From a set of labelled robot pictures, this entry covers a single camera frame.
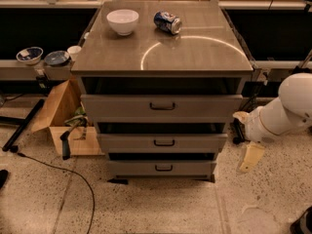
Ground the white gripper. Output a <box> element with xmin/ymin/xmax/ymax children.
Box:
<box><xmin>233</xmin><ymin>106</ymin><xmax>267</xmax><ymax>173</ymax></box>

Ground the grey drawer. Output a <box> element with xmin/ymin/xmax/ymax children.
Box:
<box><xmin>81</xmin><ymin>95</ymin><xmax>242</xmax><ymax>123</ymax></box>
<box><xmin>107</xmin><ymin>161</ymin><xmax>216</xmax><ymax>177</ymax></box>
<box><xmin>97</xmin><ymin>134</ymin><xmax>227</xmax><ymax>153</ymax></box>

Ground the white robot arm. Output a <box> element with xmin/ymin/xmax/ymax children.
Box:
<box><xmin>233</xmin><ymin>73</ymin><xmax>312</xmax><ymax>173</ymax></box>

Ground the grey drawer cabinet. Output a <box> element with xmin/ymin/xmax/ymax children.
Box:
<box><xmin>71</xmin><ymin>1</ymin><xmax>253</xmax><ymax>180</ymax></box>

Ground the grey bottom drawer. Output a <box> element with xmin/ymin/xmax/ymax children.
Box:
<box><xmin>107</xmin><ymin>161</ymin><xmax>216</xmax><ymax>177</ymax></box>

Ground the grey top drawer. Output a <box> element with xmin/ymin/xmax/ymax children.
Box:
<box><xmin>81</xmin><ymin>95</ymin><xmax>242</xmax><ymax>123</ymax></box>

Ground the black stand right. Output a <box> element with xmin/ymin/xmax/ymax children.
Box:
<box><xmin>292</xmin><ymin>49</ymin><xmax>312</xmax><ymax>74</ymax></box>

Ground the blue soda can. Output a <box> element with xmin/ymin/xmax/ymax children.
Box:
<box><xmin>154</xmin><ymin>11</ymin><xmax>182</xmax><ymax>35</ymax></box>

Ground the white bowl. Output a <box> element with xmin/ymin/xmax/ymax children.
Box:
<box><xmin>106</xmin><ymin>9</ymin><xmax>139</xmax><ymax>36</ymax></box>

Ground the cardboard box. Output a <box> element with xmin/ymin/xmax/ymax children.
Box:
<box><xmin>31</xmin><ymin>79</ymin><xmax>102</xmax><ymax>156</ymax></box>

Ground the white paper cup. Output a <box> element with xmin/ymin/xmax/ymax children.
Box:
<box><xmin>67</xmin><ymin>46</ymin><xmax>82</xmax><ymax>61</ymax></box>

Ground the black floor bar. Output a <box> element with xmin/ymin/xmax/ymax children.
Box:
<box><xmin>0</xmin><ymin>99</ymin><xmax>45</xmax><ymax>153</ymax></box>

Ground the blue patterned bowl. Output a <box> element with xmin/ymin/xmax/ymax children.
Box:
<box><xmin>16</xmin><ymin>47</ymin><xmax>43</xmax><ymax>65</ymax></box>

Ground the black floor cable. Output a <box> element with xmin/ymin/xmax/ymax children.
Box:
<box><xmin>17</xmin><ymin>151</ymin><xmax>97</xmax><ymax>234</ymax></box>

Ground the black handled tool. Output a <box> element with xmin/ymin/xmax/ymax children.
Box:
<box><xmin>59</xmin><ymin>123</ymin><xmax>81</xmax><ymax>160</ymax></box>

